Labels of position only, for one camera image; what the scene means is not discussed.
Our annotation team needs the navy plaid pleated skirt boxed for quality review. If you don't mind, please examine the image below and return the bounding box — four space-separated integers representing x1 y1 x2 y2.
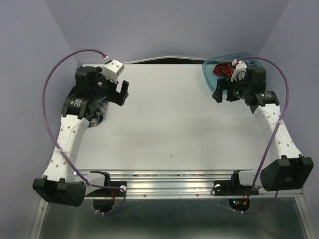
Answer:
88 99 108 128

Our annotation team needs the teal plastic bin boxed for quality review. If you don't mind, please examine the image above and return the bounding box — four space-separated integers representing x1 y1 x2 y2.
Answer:
201 51 265 94

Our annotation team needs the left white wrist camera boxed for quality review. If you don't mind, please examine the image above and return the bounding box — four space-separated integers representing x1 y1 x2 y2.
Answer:
102 60 125 84

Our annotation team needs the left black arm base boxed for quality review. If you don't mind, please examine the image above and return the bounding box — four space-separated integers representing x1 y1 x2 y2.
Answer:
85 171 127 197

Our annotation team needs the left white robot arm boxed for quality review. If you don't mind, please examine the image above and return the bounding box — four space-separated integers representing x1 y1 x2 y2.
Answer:
32 63 129 207

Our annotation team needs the red polka dot skirt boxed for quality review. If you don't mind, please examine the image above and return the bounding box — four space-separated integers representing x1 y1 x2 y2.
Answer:
213 62 234 77

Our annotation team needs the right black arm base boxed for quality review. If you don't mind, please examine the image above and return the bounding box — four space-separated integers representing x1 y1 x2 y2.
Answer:
211 170 259 196

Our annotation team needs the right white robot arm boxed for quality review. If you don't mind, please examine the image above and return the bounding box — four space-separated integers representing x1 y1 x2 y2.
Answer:
212 66 314 195

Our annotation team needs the aluminium rail frame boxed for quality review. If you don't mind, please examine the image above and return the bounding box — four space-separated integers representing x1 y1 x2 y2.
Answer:
30 170 316 239

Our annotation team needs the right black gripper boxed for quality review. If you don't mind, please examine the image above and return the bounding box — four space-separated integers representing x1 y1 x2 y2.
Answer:
211 74 251 103

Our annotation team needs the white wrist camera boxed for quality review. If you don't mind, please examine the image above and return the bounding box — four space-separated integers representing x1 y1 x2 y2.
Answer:
102 60 125 84
231 59 248 82

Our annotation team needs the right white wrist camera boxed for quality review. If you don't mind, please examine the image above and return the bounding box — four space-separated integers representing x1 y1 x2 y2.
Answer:
231 59 248 82

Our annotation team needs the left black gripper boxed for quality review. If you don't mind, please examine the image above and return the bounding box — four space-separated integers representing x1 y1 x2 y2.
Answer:
91 66 128 106

